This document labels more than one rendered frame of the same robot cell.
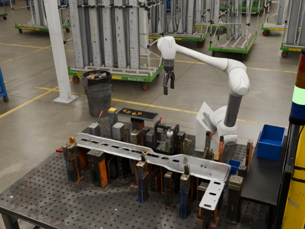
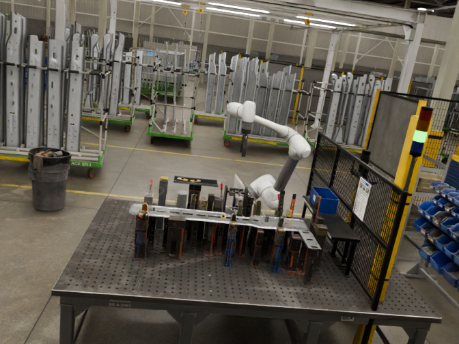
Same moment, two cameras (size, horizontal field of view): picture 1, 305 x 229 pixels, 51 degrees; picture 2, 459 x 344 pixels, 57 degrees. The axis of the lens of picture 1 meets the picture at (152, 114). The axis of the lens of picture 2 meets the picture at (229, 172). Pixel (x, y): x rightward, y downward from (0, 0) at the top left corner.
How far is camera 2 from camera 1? 1.77 m
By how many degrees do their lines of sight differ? 32
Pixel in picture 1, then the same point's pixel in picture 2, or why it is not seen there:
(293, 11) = (234, 99)
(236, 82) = (302, 146)
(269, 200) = (354, 237)
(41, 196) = (116, 275)
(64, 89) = not seen: outside the picture
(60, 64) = not seen: outside the picture
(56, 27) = not seen: outside the picture
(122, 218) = (223, 280)
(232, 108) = (289, 172)
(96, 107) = (48, 197)
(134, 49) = (74, 125)
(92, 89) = (48, 171)
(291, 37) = (232, 125)
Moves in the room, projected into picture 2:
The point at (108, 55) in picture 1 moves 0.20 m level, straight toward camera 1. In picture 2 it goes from (33, 132) to (37, 134)
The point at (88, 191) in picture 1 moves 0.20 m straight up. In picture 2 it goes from (166, 265) to (169, 239)
